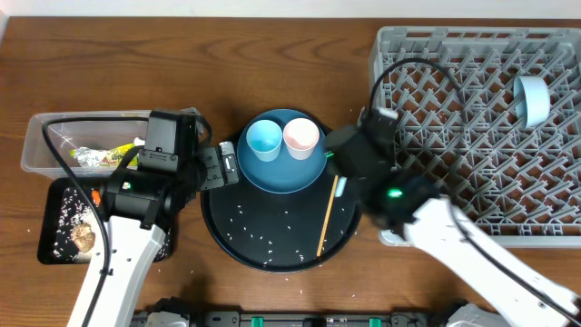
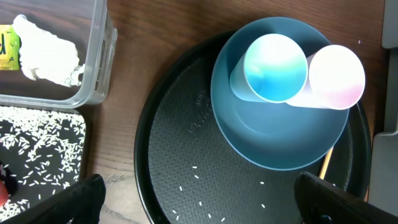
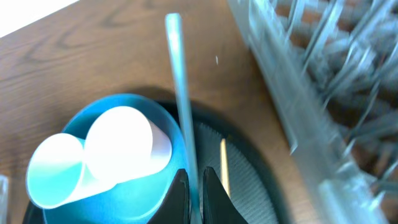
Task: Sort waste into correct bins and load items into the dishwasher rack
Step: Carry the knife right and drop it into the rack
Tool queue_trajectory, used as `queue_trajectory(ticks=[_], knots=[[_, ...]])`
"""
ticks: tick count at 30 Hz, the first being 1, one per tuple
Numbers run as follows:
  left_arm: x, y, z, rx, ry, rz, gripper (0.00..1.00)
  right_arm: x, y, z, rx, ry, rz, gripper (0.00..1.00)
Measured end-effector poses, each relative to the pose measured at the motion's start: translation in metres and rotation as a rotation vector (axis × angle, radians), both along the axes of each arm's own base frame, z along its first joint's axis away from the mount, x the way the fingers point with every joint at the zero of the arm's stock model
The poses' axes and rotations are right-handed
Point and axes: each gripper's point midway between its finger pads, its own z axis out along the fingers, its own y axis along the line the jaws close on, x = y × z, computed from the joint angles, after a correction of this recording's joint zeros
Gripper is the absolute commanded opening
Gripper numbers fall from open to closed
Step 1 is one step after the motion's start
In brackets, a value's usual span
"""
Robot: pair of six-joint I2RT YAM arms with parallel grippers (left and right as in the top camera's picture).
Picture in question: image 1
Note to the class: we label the wooden chopstick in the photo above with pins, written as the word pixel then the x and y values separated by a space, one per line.
pixel 327 216

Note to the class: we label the spilled white rice pile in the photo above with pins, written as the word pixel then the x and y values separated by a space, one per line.
pixel 72 211

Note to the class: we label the light blue cup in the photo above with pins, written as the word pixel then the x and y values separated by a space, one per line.
pixel 264 137

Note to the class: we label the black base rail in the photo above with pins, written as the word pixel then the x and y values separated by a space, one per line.
pixel 262 319

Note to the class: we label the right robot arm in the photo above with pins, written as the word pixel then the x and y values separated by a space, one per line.
pixel 412 207

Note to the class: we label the dried brown mushroom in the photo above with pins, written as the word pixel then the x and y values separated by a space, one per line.
pixel 83 237

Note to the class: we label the clear plastic bin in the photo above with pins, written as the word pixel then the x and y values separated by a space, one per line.
pixel 69 131

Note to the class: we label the orange carrot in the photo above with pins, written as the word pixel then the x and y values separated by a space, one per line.
pixel 96 197

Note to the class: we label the pink cup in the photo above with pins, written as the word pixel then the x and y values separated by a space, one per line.
pixel 301 135

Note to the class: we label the grey dishwasher rack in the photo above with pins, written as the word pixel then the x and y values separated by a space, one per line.
pixel 453 90

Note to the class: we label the green snack wrapper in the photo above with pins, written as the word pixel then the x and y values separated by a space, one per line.
pixel 91 158

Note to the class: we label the white tissue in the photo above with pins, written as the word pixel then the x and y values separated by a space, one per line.
pixel 138 141

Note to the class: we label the light blue rice bowl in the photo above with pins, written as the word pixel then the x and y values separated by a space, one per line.
pixel 534 106

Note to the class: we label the round black serving tray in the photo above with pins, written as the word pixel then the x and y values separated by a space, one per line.
pixel 279 232

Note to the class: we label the dark blue plate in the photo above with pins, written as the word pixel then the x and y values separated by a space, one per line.
pixel 284 174

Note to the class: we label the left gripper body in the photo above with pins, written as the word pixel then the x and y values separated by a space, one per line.
pixel 211 169

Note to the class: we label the white plastic knife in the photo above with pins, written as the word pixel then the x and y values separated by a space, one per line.
pixel 340 187

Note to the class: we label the black rectangular tray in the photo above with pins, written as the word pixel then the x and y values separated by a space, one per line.
pixel 54 198

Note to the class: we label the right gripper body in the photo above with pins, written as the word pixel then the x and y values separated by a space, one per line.
pixel 388 162

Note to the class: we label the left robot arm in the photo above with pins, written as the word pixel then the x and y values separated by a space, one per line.
pixel 139 203

